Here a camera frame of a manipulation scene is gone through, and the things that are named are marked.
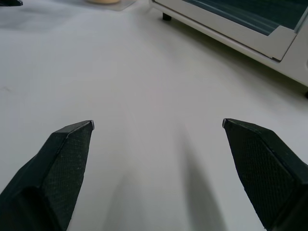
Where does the white toaster oven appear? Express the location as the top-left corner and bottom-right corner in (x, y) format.
(148, 0), (308, 98)

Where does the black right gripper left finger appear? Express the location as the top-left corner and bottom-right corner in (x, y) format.
(0, 119), (95, 231)

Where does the dark object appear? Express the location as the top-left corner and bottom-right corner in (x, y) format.
(0, 0), (24, 6)

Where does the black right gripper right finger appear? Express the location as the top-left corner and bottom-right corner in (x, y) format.
(221, 117), (308, 231)

